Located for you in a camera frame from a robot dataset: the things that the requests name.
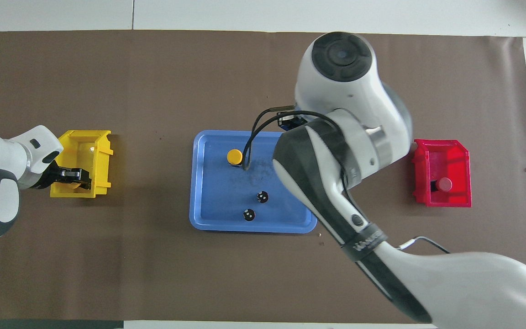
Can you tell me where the blue plastic tray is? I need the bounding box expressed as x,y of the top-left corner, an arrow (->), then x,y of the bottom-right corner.
189,130 -> 317,234

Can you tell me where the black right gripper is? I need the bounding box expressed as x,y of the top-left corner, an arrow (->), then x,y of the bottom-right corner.
279,112 -> 311,131

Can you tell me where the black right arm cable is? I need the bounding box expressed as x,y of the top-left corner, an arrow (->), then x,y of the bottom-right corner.
243,106 -> 451,255

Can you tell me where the brown table mat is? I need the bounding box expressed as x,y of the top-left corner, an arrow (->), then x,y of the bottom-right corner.
0,30 -> 526,325

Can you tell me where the red plastic bin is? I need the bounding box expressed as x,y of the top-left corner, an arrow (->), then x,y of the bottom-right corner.
412,139 -> 472,208

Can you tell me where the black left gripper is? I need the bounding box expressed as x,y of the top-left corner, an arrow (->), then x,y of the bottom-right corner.
39,162 -> 92,191

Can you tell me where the yellow plastic bin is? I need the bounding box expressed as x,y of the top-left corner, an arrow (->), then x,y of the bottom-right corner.
50,130 -> 114,198

